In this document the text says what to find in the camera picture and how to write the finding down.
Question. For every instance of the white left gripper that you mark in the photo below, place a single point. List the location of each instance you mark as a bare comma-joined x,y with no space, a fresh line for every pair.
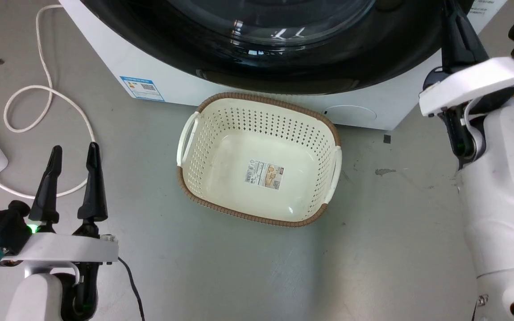
67,248

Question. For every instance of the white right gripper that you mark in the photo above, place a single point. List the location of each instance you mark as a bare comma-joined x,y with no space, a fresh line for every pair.
475,84

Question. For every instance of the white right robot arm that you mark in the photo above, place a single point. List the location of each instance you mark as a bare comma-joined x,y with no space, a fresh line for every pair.
502,191

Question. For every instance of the white front-load washing machine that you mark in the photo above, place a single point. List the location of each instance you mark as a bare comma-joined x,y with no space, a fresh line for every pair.
150,67

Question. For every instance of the black round glass washer door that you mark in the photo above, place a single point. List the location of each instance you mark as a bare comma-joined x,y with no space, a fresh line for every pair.
310,67

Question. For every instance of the small black floor tape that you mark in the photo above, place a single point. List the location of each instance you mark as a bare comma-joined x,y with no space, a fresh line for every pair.
387,138

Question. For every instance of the blue energy label sticker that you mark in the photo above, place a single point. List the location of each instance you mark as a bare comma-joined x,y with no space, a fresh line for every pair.
142,88

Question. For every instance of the printed product label sticker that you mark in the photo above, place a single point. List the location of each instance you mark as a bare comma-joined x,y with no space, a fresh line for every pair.
264,174

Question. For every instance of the cream perforated laundry basket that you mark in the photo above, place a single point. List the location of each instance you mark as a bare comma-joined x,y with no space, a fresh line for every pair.
261,147

